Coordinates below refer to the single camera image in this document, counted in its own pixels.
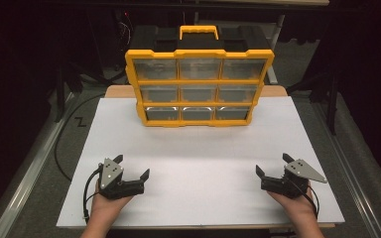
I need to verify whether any yellow black drawer organizer cabinet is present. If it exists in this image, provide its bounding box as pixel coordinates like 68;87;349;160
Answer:
124;25;276;128

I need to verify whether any white board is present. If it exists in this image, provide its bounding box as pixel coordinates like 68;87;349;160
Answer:
56;95;346;229

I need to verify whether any white metal post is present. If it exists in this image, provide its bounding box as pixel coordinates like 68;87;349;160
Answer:
266;14;286;85

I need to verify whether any long black floor cable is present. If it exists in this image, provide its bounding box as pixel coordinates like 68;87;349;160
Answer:
54;93;107;182

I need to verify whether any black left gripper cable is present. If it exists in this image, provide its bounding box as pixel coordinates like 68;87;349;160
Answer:
82;166;104;223

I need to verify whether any aluminium floor rail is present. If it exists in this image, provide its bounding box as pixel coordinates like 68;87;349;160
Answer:
0;91;75;238
312;102;380;238

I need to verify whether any person's left hand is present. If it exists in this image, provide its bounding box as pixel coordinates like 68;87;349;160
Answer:
90;182;135;221

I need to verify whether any black metal stand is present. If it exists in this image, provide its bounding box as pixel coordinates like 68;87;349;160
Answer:
54;56;67;124
326;63;341;136

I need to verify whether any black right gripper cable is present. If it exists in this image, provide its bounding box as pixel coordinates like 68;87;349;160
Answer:
291;179;320;220

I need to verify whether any set of clear drawers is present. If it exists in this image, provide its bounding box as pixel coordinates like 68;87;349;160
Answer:
133;59;267;122

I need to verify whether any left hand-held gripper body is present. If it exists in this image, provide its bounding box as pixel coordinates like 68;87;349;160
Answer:
97;158;146;200

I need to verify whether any person's right hand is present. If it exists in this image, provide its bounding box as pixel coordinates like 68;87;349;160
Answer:
266;185;318;223

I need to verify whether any yellow carry handle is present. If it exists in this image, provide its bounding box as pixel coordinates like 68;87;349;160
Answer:
179;25;220;42

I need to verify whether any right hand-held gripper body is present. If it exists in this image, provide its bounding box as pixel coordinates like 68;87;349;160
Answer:
260;159;328;199

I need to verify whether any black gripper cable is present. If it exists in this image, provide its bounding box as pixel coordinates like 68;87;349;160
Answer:
291;179;320;220
82;166;104;223

